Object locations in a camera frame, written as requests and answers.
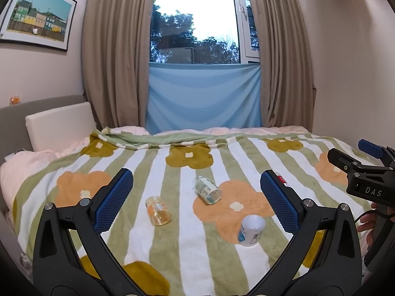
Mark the white cushion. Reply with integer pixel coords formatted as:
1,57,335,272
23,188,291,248
25,101,98,152

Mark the window with white frame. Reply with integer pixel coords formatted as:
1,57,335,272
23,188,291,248
150,0,261,65

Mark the framed picture of coloured houses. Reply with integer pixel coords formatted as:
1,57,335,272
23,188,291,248
0,0,78,52

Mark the person's right hand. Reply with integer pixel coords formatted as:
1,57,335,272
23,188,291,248
357,202,395,249

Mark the white cup with blue label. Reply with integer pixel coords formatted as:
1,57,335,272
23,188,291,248
237,214,266,248

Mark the light blue cloth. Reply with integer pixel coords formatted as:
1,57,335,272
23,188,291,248
144,62,263,134

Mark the floral striped blanket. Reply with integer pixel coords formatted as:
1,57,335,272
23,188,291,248
12,128,375,296

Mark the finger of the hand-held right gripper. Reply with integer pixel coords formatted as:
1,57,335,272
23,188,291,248
327,148,375,176
357,139,395,161

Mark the grey bed headboard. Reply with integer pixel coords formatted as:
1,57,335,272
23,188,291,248
0,95,93,213

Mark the beige curtain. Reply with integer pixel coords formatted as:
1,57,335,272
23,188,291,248
81,0,157,134
245,0,316,128

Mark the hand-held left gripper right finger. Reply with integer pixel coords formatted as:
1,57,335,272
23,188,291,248
246,169,363,296

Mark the clear cup with green label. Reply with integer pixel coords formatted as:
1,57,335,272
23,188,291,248
193,175,222,206

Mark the clear cup with orange label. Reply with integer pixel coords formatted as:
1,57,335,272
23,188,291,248
145,195,171,226

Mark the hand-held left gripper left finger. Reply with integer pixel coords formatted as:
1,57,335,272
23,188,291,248
32,168,146,296

